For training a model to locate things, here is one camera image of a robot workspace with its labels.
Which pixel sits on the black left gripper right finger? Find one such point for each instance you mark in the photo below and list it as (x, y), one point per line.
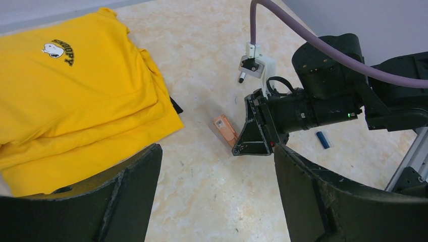
(321, 205)

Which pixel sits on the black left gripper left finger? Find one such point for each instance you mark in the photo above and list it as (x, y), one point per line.
(114, 205)

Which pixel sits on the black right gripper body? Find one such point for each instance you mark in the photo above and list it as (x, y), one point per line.
(259, 110)

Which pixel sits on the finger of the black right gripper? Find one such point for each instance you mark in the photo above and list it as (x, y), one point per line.
(251, 141)

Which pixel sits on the white marker pen black tip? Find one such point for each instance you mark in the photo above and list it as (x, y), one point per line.
(241, 77)

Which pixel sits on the orange highlighter pen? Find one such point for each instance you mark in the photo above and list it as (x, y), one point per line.
(226, 130)

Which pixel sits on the blue pen cap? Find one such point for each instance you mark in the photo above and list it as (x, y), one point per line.
(323, 140)

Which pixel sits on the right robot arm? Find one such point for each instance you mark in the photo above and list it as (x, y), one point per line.
(330, 93)

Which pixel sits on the black cloth under shirt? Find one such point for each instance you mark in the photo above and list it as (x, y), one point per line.
(176, 107)

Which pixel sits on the yellow folded shirt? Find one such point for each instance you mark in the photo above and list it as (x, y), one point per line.
(76, 99)

